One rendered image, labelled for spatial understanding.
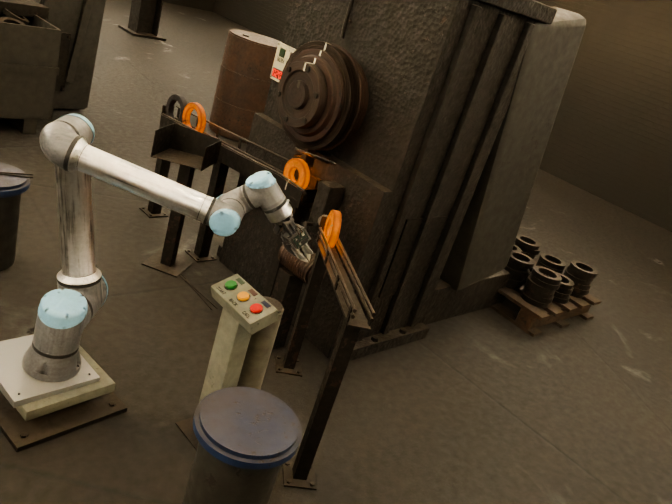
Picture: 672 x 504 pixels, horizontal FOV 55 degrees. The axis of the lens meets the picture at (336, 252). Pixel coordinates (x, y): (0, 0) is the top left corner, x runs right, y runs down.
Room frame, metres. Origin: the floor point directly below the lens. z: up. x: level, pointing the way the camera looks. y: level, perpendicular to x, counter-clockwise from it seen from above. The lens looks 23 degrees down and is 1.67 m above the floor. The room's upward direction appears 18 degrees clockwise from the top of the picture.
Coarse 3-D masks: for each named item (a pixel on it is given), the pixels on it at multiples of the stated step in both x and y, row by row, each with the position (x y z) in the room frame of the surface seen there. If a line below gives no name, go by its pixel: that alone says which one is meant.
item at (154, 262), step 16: (160, 128) 2.96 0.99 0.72; (176, 128) 3.11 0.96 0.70; (160, 144) 2.99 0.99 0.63; (176, 144) 3.11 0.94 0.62; (192, 144) 3.10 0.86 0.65; (208, 144) 3.10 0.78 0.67; (176, 160) 2.94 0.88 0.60; (192, 160) 3.00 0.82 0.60; (208, 160) 2.96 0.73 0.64; (192, 176) 3.01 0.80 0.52; (176, 224) 2.97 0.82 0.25; (176, 240) 2.98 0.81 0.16; (160, 256) 3.04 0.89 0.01; (176, 256) 3.02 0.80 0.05; (176, 272) 2.93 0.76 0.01
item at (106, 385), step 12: (96, 372) 1.86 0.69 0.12; (96, 384) 1.80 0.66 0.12; (108, 384) 1.82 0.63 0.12; (60, 396) 1.69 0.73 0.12; (72, 396) 1.70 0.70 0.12; (84, 396) 1.74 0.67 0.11; (96, 396) 1.78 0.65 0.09; (24, 408) 1.58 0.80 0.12; (36, 408) 1.60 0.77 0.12; (48, 408) 1.63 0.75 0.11; (60, 408) 1.67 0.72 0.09
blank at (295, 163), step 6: (288, 162) 2.89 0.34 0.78; (294, 162) 2.87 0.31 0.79; (300, 162) 2.84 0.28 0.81; (288, 168) 2.89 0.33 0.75; (294, 168) 2.88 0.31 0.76; (300, 168) 2.84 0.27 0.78; (306, 168) 2.83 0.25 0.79; (288, 174) 2.88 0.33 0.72; (300, 174) 2.83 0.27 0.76; (306, 174) 2.82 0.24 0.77; (294, 180) 2.88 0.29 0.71; (300, 180) 2.82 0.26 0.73; (306, 180) 2.81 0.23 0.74; (300, 186) 2.82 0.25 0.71; (306, 186) 2.83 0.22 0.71
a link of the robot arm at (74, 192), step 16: (80, 128) 1.92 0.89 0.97; (64, 176) 1.90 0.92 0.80; (80, 176) 1.92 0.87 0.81; (64, 192) 1.90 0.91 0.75; (80, 192) 1.92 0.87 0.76; (64, 208) 1.90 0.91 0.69; (80, 208) 1.92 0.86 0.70; (64, 224) 1.91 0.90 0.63; (80, 224) 1.92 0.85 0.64; (64, 240) 1.91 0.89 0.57; (80, 240) 1.92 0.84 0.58; (64, 256) 1.91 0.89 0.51; (80, 256) 1.92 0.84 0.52; (64, 272) 1.92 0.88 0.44; (80, 272) 1.92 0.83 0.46; (96, 272) 1.98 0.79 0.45; (64, 288) 1.89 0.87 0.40; (80, 288) 1.90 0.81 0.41; (96, 288) 1.95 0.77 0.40; (96, 304) 1.93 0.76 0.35
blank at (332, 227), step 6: (336, 210) 2.45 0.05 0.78; (330, 216) 2.45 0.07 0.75; (336, 216) 2.40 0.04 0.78; (330, 222) 2.46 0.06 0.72; (336, 222) 2.37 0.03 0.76; (324, 228) 2.49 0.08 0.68; (330, 228) 2.39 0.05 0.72; (336, 228) 2.36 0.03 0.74; (330, 234) 2.36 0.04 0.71; (336, 234) 2.36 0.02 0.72; (330, 240) 2.35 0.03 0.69; (336, 240) 2.36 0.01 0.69; (330, 246) 2.37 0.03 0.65
